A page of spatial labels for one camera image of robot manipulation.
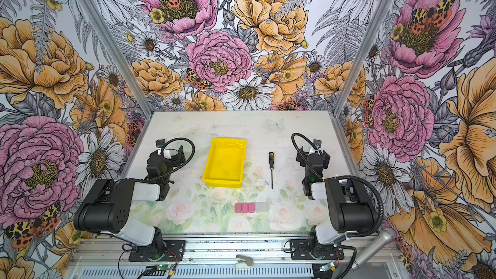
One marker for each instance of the grey microphone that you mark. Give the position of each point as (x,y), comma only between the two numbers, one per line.
(385,237)

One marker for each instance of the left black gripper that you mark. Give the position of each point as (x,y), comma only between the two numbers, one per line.
(170,147)

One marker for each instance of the yellow plastic bin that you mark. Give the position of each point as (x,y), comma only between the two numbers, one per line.
(225,164)

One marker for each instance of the aluminium front rail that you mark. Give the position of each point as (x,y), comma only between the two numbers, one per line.
(199,249)

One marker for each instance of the white table clamp handle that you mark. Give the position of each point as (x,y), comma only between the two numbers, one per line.
(244,262)

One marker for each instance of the aluminium frame post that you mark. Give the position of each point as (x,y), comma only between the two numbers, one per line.
(366,43)
(91,10)

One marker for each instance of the pink block strip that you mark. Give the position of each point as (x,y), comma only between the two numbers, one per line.
(252,207)

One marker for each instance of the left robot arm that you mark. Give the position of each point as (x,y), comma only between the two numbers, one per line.
(106,207)

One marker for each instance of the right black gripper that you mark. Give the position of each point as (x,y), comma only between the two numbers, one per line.
(316,149)

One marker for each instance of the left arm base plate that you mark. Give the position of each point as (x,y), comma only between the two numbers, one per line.
(169,251)

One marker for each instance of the right aluminium frame post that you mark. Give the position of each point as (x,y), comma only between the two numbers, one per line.
(366,43)

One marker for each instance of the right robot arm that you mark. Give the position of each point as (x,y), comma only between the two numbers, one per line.
(355,208)

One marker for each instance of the green circuit board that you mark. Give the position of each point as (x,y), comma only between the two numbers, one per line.
(161,270)

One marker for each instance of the white vented cable duct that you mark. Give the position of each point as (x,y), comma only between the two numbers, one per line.
(202,271)

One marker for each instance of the left aluminium frame post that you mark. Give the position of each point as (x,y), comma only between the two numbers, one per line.
(91,10)

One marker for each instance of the black yellow screwdriver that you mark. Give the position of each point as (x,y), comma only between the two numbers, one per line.
(272,166)

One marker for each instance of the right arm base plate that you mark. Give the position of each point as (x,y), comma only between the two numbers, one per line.
(305,249)

